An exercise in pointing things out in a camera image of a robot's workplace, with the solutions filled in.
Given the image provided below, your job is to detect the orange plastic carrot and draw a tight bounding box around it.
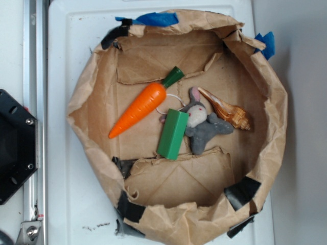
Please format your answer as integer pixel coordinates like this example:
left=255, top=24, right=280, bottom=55
left=108, top=66, right=184, bottom=139

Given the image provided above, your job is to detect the green rectangular block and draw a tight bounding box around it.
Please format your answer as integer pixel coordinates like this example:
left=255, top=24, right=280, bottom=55
left=157, top=109, right=189, bottom=160

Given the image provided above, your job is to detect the grey plush bunny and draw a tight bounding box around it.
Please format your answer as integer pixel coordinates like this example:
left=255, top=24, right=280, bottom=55
left=160, top=87, right=233, bottom=155

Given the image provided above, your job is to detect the brown spiral seashell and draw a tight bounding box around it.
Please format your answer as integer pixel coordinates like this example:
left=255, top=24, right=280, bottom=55
left=198, top=87, right=251, bottom=130

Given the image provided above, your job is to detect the brown paper bag basket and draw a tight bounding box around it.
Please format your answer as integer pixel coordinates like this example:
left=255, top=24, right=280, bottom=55
left=67, top=10, right=288, bottom=244

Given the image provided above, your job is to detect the white plastic tray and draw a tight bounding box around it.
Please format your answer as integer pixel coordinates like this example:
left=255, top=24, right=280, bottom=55
left=46, top=0, right=276, bottom=245

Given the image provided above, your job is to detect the white string loop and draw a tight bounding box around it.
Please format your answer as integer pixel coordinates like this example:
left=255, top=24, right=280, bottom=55
left=156, top=93, right=186, bottom=115

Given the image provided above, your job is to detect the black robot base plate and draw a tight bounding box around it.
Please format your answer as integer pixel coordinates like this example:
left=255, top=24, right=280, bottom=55
left=0, top=89, right=37, bottom=205

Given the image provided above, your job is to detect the aluminium extrusion rail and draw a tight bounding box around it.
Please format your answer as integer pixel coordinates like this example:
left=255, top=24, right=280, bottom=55
left=23, top=1, right=51, bottom=244

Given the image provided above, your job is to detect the metal corner bracket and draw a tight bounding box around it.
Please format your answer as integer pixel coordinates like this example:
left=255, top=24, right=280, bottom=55
left=15, top=220, right=42, bottom=245

